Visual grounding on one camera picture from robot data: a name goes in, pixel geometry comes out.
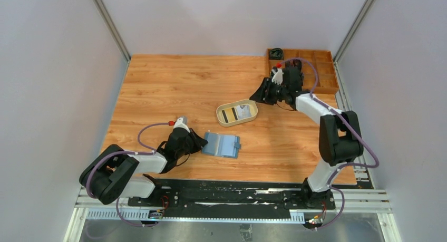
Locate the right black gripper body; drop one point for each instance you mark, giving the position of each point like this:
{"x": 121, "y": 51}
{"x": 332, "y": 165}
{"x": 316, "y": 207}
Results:
{"x": 267, "y": 92}

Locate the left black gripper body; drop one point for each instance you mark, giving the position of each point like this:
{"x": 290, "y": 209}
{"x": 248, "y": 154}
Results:
{"x": 192, "y": 142}

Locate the blue card holder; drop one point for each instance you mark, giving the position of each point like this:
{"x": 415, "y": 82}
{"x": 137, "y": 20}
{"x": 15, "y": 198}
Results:
{"x": 222, "y": 145}

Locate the white printed card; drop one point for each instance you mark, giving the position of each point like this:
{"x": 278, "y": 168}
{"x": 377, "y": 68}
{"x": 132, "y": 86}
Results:
{"x": 243, "y": 111}

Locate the cream oval tray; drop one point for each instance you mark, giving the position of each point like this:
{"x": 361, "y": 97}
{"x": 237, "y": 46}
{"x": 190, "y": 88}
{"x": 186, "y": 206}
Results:
{"x": 253, "y": 109}

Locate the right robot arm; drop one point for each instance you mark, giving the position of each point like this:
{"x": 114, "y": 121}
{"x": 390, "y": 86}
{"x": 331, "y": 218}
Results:
{"x": 339, "y": 132}

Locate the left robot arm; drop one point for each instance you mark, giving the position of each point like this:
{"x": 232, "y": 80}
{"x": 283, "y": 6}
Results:
{"x": 118, "y": 173}

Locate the gold card with black stripe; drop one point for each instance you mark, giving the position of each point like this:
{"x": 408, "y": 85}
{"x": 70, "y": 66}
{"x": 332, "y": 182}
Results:
{"x": 229, "y": 115}

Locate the rolled dark belt centre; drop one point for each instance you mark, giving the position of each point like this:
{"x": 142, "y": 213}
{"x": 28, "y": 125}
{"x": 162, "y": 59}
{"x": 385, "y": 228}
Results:
{"x": 296, "y": 63}

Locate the rolled dark belt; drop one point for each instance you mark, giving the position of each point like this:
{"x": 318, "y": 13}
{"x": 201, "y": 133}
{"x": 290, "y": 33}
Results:
{"x": 275, "y": 54}
{"x": 296, "y": 63}

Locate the wooden compartment box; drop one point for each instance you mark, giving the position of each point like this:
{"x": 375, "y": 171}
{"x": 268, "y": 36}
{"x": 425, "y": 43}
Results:
{"x": 317, "y": 66}

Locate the rolled dark belt top left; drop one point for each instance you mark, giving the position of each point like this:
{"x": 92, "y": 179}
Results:
{"x": 275, "y": 54}

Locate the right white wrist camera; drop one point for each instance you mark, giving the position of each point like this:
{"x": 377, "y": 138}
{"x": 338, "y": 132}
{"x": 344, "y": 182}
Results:
{"x": 277, "y": 75}

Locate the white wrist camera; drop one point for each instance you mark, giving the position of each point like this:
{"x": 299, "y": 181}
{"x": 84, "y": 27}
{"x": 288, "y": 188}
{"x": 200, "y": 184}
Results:
{"x": 277, "y": 75}
{"x": 181, "y": 122}

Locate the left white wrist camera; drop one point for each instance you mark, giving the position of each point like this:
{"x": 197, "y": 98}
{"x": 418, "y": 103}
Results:
{"x": 181, "y": 122}

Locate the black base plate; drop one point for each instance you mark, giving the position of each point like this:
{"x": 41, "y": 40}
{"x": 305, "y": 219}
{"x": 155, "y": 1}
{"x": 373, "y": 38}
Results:
{"x": 224, "y": 192}

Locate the aluminium rail frame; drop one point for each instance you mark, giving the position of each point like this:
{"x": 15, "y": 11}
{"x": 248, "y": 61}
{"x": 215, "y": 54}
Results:
{"x": 347, "y": 201}

